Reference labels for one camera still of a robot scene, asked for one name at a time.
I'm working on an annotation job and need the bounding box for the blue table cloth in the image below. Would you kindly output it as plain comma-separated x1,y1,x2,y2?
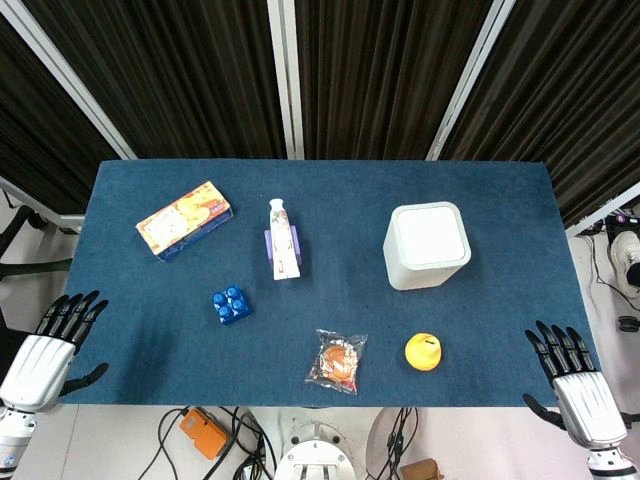
59,159,609,408

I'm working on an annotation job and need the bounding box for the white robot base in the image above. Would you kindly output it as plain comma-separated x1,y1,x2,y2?
273,418,358,480

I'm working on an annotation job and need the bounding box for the grey round disc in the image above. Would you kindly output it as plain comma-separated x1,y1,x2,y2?
365,406,407,480

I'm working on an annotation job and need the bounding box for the black looped cable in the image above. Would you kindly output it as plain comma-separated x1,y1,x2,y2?
133,407,192,480

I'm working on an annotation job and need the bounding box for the black pleated curtain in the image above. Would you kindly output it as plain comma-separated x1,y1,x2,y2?
439,0,640,227
0,14,123,214
293,0,497,162
22,0,292,162

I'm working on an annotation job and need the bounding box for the white square container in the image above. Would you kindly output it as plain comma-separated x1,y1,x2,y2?
382,201,473,292

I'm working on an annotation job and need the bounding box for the brown cardboard piece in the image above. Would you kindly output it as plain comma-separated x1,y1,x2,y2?
399,458,445,480

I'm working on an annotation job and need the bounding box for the orange blue cracker box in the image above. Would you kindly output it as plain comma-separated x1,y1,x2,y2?
134,180,237,263

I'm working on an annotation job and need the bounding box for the white frame rail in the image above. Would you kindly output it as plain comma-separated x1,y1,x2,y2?
0,176,87,235
564,181,640,239

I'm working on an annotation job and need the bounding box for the thin black cable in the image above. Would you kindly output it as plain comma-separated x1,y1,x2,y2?
583,233,632,304

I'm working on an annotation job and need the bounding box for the orange box device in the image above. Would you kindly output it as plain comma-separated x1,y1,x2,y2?
178,407,229,461

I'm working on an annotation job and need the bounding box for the white sneaker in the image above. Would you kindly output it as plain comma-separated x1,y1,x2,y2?
609,230,640,295

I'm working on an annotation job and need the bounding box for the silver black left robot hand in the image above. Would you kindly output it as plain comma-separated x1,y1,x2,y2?
0,289,110,414

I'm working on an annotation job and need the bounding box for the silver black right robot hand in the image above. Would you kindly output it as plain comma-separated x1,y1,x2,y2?
522,319,629,450

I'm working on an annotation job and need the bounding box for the bread in clear wrapper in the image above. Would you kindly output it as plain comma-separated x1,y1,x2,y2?
303,328,369,397

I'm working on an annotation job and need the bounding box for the purple foam block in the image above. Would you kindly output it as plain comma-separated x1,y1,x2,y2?
263,224,306,269

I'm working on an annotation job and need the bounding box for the white frame post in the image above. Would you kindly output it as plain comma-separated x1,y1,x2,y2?
0,0,139,162
266,0,306,161
425,0,519,162

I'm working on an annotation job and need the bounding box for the black cable bundle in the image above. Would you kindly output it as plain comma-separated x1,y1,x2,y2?
218,406,277,480

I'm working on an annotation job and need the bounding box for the black device with purple label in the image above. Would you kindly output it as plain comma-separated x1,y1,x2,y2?
603,211,640,234

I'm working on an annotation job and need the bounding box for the blue studded building block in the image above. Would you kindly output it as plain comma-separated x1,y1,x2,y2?
209,284,254,327

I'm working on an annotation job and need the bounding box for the yellow plush toy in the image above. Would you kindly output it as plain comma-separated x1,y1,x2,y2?
403,332,446,374

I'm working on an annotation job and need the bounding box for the white floral toothpaste tube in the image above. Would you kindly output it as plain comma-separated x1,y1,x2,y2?
268,198,303,282

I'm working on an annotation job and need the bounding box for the white plastic lid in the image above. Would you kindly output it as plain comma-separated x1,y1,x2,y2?
396,206,465,267

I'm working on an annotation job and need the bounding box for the black hanging cable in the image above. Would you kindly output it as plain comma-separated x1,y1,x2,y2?
385,406,420,480

